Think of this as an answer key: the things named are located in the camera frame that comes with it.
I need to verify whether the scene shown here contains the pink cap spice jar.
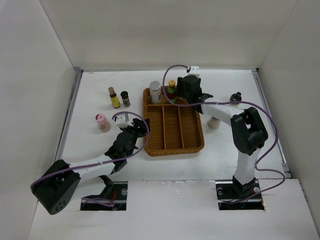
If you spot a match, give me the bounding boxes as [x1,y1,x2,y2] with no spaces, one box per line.
[95,113,112,133]

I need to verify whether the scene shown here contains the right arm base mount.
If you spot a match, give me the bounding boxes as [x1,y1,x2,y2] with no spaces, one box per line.
[215,180,265,211]

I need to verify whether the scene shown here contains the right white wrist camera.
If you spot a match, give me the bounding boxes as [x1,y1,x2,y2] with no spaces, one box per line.
[186,65,200,79]

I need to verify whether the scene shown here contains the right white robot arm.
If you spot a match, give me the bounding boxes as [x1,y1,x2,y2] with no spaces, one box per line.
[176,75,268,198]

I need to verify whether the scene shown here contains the white jar silver lid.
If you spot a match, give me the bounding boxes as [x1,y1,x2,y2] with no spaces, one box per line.
[149,81,162,104]

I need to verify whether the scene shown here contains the small dark spice jar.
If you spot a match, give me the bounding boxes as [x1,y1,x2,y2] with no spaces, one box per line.
[120,91,131,108]

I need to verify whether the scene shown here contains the purple cable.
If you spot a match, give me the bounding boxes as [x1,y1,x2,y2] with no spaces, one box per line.
[30,111,151,192]
[162,64,286,202]

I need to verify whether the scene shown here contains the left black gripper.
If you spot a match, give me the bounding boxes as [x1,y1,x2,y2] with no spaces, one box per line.
[120,118,149,158]

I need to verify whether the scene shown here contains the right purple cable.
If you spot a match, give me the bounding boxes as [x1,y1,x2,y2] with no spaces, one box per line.
[162,64,286,202]

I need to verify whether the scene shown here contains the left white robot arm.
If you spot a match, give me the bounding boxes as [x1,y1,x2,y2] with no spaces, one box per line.
[30,118,150,215]

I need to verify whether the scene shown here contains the white bottle black cap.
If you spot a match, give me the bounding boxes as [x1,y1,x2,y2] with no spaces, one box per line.
[229,92,242,107]

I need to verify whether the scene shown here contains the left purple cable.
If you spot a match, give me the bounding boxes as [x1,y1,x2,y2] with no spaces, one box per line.
[30,111,151,192]

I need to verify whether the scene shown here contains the red sauce bottle green label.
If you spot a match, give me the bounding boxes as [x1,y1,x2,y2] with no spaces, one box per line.
[166,79,176,103]

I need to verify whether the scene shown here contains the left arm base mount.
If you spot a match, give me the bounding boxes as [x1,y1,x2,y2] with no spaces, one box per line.
[80,175,129,212]

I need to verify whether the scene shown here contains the salt shaker silver cap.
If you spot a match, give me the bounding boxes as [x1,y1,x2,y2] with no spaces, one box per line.
[207,116,221,130]

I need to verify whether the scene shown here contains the brown wicker divided tray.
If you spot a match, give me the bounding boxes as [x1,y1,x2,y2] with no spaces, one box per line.
[143,88,205,157]

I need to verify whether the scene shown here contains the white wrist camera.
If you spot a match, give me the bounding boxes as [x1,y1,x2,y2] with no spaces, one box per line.
[115,113,134,127]
[186,65,200,79]

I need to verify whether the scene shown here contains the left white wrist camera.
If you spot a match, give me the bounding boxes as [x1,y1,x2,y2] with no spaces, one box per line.
[115,113,134,127]

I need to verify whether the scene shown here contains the brown bottle yellow label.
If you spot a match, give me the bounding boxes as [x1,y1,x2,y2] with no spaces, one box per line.
[108,87,121,109]

